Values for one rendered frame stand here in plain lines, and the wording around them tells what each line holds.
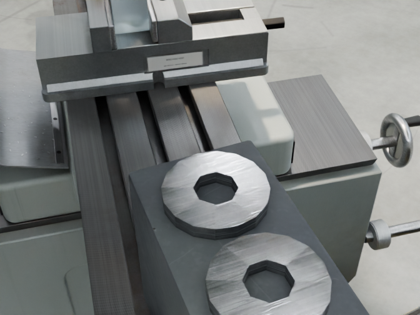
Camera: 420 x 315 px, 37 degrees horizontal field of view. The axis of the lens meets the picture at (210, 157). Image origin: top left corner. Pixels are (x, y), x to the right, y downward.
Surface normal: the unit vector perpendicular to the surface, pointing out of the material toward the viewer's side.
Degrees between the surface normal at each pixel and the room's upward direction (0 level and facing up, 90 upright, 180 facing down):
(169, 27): 90
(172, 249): 0
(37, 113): 16
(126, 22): 90
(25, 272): 90
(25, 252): 90
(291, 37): 0
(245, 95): 0
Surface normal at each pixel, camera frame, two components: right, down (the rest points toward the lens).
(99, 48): 0.21, 0.66
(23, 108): 0.27, -0.75
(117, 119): 0.00, -0.73
